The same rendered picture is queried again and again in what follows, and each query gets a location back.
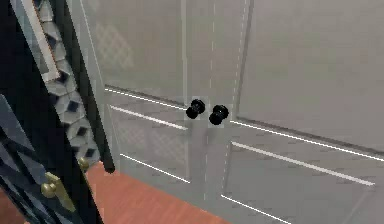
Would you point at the black door frame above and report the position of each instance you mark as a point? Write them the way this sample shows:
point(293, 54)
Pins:
point(87, 90)

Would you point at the grey panelled door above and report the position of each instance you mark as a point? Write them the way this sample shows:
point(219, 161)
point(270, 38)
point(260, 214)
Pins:
point(146, 60)
point(300, 83)

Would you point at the black room door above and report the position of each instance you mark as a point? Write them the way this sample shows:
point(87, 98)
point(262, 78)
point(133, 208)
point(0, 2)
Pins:
point(26, 110)

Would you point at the black round door knob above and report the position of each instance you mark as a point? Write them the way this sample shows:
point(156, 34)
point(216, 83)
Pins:
point(218, 114)
point(195, 108)

